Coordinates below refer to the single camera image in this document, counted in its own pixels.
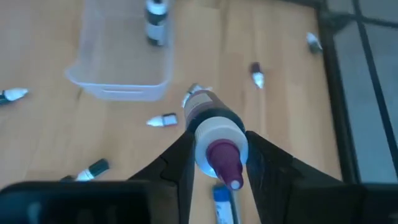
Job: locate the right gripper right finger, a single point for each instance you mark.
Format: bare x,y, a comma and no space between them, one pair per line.
273,174

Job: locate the clear plastic bin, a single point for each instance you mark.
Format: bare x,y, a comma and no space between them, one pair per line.
118,62

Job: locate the large purple food coloring bottle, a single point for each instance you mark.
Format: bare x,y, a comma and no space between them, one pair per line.
214,133

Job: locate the large black food coloring bottle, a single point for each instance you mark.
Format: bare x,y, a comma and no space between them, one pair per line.
157,28

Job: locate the small black dropper bottle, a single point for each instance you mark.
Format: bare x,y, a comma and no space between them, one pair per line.
14,94
93,169

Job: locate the small dark red dropper bottle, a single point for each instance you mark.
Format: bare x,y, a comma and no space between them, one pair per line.
257,76

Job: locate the large blue food coloring bottle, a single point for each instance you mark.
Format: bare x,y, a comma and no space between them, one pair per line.
222,202

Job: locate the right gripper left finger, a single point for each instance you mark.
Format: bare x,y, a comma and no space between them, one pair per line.
180,161

